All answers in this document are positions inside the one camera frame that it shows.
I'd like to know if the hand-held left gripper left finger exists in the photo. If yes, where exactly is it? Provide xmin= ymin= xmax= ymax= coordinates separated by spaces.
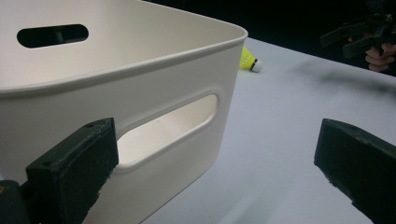
xmin=20 ymin=118 xmax=120 ymax=224

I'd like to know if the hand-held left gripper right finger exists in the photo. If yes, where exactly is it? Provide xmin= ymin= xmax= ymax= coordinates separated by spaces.
xmin=314 ymin=118 xmax=396 ymax=224

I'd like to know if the yellow shuttlecock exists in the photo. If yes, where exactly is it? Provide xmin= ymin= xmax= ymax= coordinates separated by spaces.
xmin=239 ymin=46 xmax=263 ymax=74

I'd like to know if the white plastic storage bin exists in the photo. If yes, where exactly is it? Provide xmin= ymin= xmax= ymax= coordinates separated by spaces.
xmin=0 ymin=0 xmax=249 ymax=224

